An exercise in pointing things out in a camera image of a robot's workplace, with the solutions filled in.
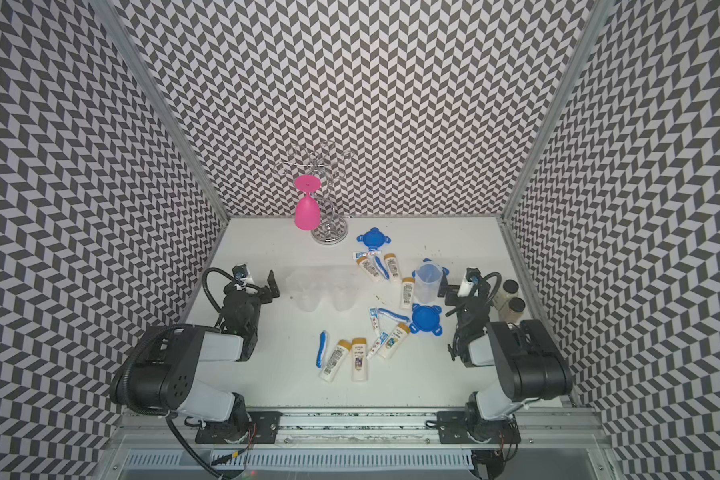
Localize blue toothbrush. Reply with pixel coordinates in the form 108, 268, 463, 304
374, 256, 391, 280
376, 308, 411, 325
315, 330, 328, 369

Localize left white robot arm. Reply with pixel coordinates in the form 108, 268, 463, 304
109, 264, 282, 444

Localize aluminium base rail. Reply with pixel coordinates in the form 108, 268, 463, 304
119, 407, 613, 451

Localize white bottle by cup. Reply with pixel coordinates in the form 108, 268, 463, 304
400, 277, 415, 310

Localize clear cup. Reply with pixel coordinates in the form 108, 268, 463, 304
326, 269, 358, 311
286, 269, 325, 313
414, 265, 443, 304

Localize white bottle green label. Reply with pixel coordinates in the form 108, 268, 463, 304
377, 323, 410, 360

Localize brown spice jar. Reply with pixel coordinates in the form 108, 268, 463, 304
499, 297, 526, 324

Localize chrome glass holder stand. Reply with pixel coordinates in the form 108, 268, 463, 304
275, 142, 348, 246

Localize blue lid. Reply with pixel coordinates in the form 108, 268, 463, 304
412, 258, 450, 278
356, 227, 391, 251
409, 303, 443, 336

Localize blue toothbrush back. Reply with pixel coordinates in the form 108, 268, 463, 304
374, 256, 391, 280

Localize pink plastic wine glass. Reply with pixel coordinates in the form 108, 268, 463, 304
294, 175, 321, 231

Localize green herb spice jar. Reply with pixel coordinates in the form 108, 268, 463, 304
493, 279, 519, 310

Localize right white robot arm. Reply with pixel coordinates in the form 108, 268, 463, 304
431, 268, 573, 448

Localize toothpaste tube back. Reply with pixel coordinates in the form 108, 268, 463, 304
353, 250, 382, 261

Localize blue lid under cup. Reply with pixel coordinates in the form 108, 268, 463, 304
412, 258, 450, 278

